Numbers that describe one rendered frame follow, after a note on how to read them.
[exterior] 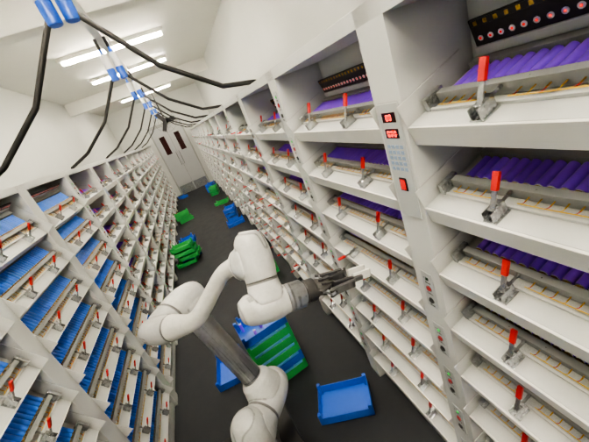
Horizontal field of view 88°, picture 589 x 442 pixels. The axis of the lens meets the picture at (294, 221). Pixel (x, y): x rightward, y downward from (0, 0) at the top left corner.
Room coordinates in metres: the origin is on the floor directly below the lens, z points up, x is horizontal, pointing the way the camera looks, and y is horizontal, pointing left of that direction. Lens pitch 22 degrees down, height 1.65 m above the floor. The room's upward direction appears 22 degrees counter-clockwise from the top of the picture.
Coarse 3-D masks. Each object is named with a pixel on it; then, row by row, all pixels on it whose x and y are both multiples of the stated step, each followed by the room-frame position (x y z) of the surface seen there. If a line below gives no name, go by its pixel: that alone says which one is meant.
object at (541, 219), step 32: (448, 160) 0.65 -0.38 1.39; (480, 160) 0.62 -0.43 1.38; (512, 160) 0.56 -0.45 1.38; (544, 160) 0.50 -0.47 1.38; (576, 160) 0.46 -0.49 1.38; (416, 192) 0.62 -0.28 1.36; (448, 192) 0.62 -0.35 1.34; (480, 192) 0.56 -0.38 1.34; (512, 192) 0.49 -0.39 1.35; (544, 192) 0.44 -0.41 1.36; (576, 192) 0.40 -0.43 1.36; (448, 224) 0.58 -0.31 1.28; (480, 224) 0.49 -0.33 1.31; (512, 224) 0.45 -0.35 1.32; (544, 224) 0.41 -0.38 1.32; (576, 224) 0.38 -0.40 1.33; (544, 256) 0.39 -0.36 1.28; (576, 256) 0.34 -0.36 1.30
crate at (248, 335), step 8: (280, 320) 1.58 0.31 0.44; (248, 328) 1.68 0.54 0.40; (256, 328) 1.65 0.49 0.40; (264, 328) 1.62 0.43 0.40; (272, 328) 1.56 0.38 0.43; (240, 336) 1.63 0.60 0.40; (248, 336) 1.60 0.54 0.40; (256, 336) 1.52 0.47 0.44; (264, 336) 1.54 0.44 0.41; (248, 344) 1.50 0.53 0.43
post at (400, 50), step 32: (448, 0) 0.67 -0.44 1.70; (384, 32) 0.64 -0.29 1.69; (416, 32) 0.65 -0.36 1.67; (448, 32) 0.66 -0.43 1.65; (384, 64) 0.66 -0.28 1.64; (416, 64) 0.64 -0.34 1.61; (384, 96) 0.68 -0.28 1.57; (416, 160) 0.63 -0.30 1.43; (416, 224) 0.67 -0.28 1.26; (416, 256) 0.70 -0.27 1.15; (448, 288) 0.64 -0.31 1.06
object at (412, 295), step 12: (336, 240) 1.31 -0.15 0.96; (348, 240) 1.28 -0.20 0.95; (348, 252) 1.21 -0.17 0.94; (360, 264) 1.09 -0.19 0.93; (372, 264) 1.04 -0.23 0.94; (372, 276) 1.03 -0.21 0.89; (384, 276) 0.95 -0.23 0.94; (408, 276) 0.88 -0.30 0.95; (396, 288) 0.87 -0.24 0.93; (408, 288) 0.83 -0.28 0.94; (408, 300) 0.80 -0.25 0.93; (420, 300) 0.72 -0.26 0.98
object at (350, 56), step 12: (468, 0) 0.67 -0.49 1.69; (480, 0) 0.65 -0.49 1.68; (492, 0) 0.63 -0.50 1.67; (504, 0) 0.60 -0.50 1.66; (516, 0) 0.58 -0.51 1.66; (468, 12) 0.68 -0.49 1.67; (480, 12) 0.65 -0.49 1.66; (348, 48) 1.12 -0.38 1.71; (324, 60) 1.30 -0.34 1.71; (336, 60) 1.22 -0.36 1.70; (348, 60) 1.14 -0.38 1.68; (360, 60) 1.07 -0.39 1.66; (324, 72) 1.33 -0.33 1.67; (336, 72) 1.24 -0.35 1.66
